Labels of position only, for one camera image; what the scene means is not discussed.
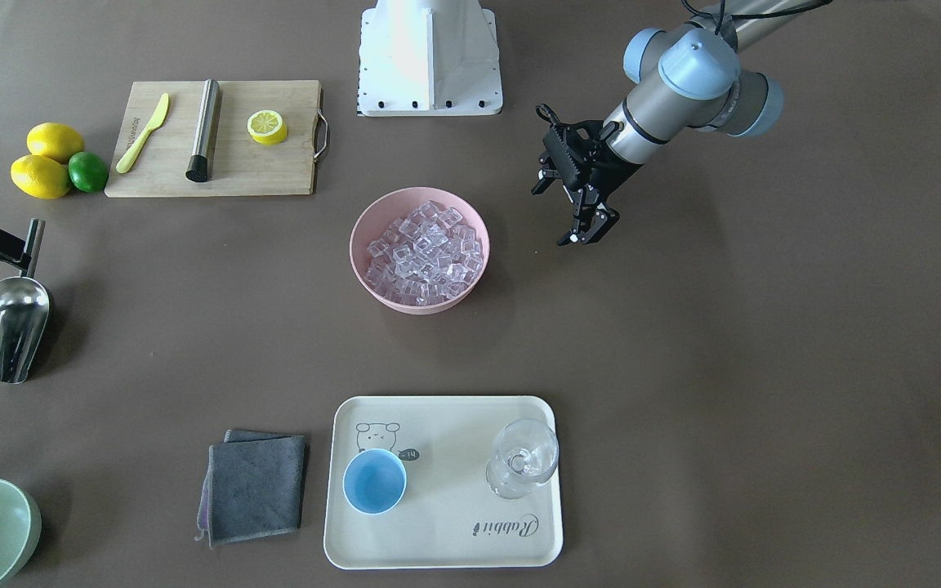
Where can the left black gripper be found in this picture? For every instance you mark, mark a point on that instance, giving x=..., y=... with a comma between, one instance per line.
x=611, y=171

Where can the metal ice scoop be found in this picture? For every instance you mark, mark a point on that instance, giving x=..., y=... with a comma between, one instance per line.
x=25, y=306

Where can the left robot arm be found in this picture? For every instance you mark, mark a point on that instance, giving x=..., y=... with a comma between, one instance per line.
x=685, y=78

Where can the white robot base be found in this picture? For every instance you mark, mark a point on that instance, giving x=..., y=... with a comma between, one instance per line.
x=429, y=59

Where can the pile of ice cubes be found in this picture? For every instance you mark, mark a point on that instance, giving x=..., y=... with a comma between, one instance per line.
x=427, y=257

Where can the blue cup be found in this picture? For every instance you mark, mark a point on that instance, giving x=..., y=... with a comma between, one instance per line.
x=374, y=481

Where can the lower whole lemon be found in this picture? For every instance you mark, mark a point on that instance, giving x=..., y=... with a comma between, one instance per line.
x=40, y=176

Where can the whole lemon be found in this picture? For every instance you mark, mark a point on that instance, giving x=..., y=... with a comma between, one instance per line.
x=54, y=140
x=40, y=176

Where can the green lime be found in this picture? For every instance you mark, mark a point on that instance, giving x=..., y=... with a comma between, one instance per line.
x=87, y=172

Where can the upper whole lemon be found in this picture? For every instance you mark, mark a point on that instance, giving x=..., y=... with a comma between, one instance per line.
x=54, y=140

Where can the pink bowl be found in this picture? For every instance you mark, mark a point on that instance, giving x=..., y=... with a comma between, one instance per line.
x=401, y=202

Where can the yellow plastic knife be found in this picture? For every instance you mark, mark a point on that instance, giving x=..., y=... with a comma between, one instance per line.
x=155, y=121

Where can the steel muddler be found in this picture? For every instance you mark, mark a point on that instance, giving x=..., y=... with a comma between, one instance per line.
x=198, y=162

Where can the bamboo cutting board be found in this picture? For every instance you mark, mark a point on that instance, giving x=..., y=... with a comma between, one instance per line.
x=238, y=166

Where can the clear wine glass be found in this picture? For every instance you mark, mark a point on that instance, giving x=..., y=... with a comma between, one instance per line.
x=525, y=455

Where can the lemon half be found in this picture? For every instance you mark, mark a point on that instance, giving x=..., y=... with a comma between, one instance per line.
x=267, y=127

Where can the cream serving tray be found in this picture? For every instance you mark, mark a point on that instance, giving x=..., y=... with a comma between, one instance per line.
x=448, y=516

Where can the grey folded cloth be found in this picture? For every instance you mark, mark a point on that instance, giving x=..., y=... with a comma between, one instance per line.
x=253, y=487

